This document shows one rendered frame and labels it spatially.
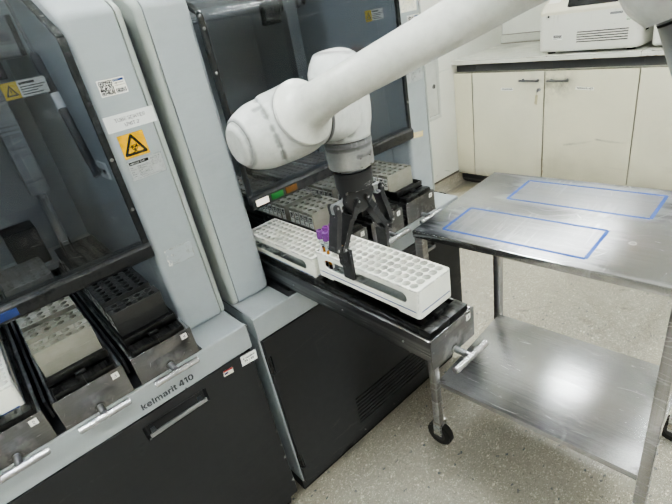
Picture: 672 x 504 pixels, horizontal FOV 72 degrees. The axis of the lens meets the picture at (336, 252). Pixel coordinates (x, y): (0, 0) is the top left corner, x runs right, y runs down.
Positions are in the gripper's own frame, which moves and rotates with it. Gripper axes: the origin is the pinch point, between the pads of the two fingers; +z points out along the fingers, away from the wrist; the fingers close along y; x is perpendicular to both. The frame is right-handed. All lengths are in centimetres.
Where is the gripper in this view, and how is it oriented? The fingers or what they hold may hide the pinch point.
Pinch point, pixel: (367, 257)
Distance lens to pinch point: 98.3
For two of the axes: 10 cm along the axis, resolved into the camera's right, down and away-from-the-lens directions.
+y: 7.3, -4.3, 5.3
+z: 1.8, 8.7, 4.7
